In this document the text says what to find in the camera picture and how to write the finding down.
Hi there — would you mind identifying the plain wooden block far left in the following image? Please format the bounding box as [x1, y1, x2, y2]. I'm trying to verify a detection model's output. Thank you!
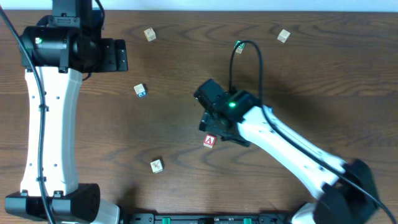
[144, 27, 156, 42]

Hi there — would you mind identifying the wooden block near base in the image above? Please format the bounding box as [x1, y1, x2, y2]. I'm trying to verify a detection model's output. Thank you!
[150, 159, 164, 174]

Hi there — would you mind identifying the red letter A block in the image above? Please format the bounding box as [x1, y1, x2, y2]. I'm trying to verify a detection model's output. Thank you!
[203, 134, 216, 148]

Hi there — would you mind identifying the wooden block blue side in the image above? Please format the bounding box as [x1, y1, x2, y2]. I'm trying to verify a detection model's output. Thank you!
[134, 83, 147, 98]

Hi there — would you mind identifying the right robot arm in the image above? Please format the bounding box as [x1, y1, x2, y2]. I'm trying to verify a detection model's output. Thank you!
[193, 79, 380, 224]

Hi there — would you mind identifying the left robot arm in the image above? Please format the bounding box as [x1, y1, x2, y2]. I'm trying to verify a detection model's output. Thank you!
[5, 0, 129, 224]

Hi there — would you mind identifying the plain wooden block far right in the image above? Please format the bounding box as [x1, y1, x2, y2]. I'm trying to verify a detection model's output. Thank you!
[277, 29, 290, 43]

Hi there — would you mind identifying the green letter wooden block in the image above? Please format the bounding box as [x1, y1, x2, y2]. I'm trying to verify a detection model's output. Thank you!
[234, 40, 245, 54]

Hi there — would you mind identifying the plain wooden block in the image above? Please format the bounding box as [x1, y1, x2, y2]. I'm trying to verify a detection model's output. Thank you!
[144, 27, 156, 42]
[277, 29, 290, 43]

